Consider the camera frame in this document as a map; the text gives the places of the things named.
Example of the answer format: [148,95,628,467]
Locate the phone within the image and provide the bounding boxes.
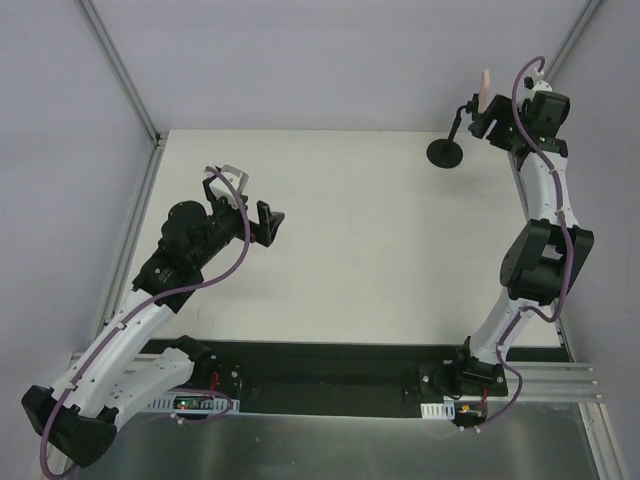
[478,68,491,114]

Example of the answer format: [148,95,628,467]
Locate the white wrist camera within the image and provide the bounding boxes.
[523,70,552,95]
[205,165,249,209]

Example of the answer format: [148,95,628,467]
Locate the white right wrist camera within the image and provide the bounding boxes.
[523,70,552,95]

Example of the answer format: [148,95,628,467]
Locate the white right cable duct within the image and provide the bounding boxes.
[420,400,456,421]

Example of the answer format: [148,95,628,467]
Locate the aluminium frame post left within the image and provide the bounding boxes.
[75,0,162,147]

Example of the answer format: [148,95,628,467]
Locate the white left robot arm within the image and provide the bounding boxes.
[21,167,285,479]

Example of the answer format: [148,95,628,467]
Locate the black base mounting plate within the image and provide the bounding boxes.
[188,340,508,418]

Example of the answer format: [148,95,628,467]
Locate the black phone stand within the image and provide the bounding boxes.
[426,93,480,169]

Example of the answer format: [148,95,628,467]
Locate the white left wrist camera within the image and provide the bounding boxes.
[205,165,249,209]

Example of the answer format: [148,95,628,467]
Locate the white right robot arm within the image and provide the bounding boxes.
[430,90,594,400]

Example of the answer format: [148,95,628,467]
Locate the aluminium table rail right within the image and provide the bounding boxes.
[504,149,621,480]

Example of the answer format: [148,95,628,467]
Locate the aluminium frame post right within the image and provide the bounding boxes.
[503,0,604,151]

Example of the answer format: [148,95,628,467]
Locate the aluminium frame post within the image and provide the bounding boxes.
[75,0,162,147]
[503,0,604,151]

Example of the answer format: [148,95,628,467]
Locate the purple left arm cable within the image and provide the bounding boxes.
[38,166,251,478]

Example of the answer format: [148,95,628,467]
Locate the white left cable duct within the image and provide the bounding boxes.
[142,392,240,415]

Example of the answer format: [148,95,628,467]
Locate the white cable duct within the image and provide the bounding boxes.
[142,392,240,415]
[420,400,456,421]

